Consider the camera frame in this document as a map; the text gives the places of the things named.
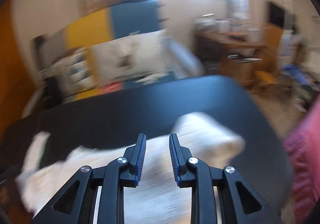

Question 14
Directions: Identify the wooden side table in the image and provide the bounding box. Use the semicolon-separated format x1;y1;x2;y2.
194;30;266;86

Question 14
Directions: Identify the triangle pattern cushion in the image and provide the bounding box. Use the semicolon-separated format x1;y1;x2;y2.
44;47;96;97

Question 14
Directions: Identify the blue toy ride-on car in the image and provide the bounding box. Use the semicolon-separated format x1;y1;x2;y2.
281;64;318;86

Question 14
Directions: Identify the blue yellow grey sofa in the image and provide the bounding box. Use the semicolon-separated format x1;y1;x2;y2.
22;0;203;117

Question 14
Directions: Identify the cream knitted sweater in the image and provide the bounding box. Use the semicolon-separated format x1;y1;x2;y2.
16;112;245;223

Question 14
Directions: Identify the deer print cushion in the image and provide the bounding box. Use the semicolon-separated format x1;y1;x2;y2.
90;29;169;86

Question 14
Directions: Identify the wooden folding chair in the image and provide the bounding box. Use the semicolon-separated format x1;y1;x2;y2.
263;22;284;73

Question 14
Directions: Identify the black handbag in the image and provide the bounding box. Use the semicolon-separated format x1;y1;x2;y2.
42;77;63;109

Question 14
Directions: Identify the pink cloth on sofa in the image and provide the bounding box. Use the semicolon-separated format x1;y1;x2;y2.
98;82;123;95

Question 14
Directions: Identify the pink bed quilt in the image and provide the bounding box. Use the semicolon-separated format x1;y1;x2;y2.
283;98;319;223

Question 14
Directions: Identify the black television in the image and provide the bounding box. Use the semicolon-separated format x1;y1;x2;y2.
267;1;296;31

